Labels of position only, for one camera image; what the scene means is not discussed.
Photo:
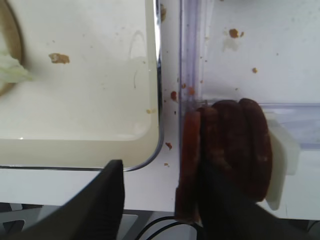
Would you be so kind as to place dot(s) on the cream rectangular tray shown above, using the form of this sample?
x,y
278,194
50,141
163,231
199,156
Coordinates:
x,y
95,93

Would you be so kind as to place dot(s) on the bottom bun on tray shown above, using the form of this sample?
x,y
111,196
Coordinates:
x,y
9,27

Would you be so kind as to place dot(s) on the white patty pusher block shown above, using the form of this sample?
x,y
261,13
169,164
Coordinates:
x,y
285,158

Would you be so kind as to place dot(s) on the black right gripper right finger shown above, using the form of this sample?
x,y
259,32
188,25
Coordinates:
x,y
226,214

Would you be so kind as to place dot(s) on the meat patty slice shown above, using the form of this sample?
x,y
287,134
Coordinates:
x,y
185,194

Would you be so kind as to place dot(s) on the clear rail with patties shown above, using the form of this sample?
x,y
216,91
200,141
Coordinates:
x,y
301,120

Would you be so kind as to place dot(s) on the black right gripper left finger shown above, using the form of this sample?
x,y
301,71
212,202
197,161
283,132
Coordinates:
x,y
95,213

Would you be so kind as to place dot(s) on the clear long right rail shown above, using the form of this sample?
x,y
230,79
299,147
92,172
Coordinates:
x,y
195,88

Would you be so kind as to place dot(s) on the stacked meat patties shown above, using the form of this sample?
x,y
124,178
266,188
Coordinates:
x,y
235,138

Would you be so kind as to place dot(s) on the lettuce leaf on bun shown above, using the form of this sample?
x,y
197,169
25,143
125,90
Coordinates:
x,y
11,71

